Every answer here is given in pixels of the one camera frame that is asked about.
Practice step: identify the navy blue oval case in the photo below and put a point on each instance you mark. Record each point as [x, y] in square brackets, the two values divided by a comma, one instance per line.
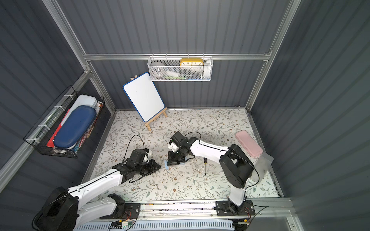
[75, 126]

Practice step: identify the white wire wall basket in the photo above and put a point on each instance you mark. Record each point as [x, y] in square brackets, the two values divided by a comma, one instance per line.
[174, 72]

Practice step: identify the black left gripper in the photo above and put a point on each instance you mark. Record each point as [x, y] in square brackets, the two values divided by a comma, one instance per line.
[145, 167]

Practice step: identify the black wire side basket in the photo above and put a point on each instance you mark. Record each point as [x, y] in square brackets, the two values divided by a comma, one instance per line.
[42, 137]

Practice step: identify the white plastic tray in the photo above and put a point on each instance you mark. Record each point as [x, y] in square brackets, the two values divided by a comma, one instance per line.
[81, 100]

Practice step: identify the black yellow screwdriver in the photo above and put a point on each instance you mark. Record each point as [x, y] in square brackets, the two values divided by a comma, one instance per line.
[205, 166]

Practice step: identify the grey tape roll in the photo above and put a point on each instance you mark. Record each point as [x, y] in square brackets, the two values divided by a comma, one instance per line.
[157, 70]

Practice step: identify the grey translucent box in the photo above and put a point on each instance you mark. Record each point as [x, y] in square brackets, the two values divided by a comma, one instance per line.
[261, 167]

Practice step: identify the light blue battery cover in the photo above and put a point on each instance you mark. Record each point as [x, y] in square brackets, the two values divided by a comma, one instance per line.
[166, 165]

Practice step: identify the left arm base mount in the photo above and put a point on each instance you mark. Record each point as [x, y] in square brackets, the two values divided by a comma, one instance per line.
[127, 211]

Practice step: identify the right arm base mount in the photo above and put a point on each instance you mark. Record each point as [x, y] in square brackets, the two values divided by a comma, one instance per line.
[227, 208]

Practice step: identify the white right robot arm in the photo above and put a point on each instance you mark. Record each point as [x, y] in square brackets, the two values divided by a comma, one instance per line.
[237, 167]

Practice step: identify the blue framed whiteboard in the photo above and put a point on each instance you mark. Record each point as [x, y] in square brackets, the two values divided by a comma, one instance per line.
[143, 96]

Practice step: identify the yellow alarm clock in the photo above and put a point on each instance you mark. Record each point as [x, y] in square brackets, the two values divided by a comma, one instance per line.
[191, 62]

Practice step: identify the pink rectangular case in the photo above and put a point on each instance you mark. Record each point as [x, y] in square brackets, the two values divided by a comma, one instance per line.
[249, 144]

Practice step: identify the wooden easel stand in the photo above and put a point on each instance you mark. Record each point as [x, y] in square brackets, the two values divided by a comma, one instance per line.
[156, 117]

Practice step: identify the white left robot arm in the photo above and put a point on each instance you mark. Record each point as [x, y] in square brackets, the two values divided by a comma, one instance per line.
[66, 209]

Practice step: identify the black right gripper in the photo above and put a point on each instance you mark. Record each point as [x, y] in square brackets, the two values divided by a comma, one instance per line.
[176, 155]

